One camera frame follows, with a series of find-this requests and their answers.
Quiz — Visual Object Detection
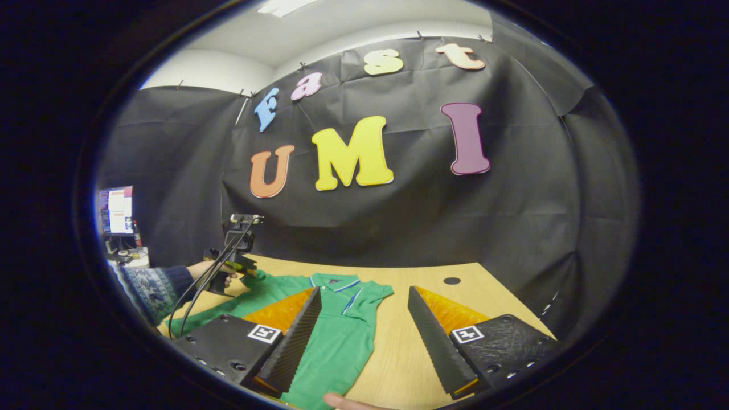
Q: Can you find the black backdrop cloth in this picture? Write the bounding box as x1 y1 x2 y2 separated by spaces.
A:
97 14 641 342

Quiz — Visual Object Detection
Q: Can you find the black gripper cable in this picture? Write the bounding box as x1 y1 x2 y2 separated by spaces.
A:
167 219 257 339

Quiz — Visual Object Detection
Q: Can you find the computer monitor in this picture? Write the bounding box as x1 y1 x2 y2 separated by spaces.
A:
98 186 135 237

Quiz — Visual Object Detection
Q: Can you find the green T-shirt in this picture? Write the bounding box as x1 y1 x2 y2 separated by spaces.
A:
165 269 395 409

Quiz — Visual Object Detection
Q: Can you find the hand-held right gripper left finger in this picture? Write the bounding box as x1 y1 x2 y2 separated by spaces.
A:
171 286 322 398

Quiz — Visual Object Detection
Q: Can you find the ceiling light panel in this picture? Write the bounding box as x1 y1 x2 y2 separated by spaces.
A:
256 0 320 18

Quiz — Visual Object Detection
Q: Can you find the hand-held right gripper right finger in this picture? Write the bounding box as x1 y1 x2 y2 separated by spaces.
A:
408 286 562 400

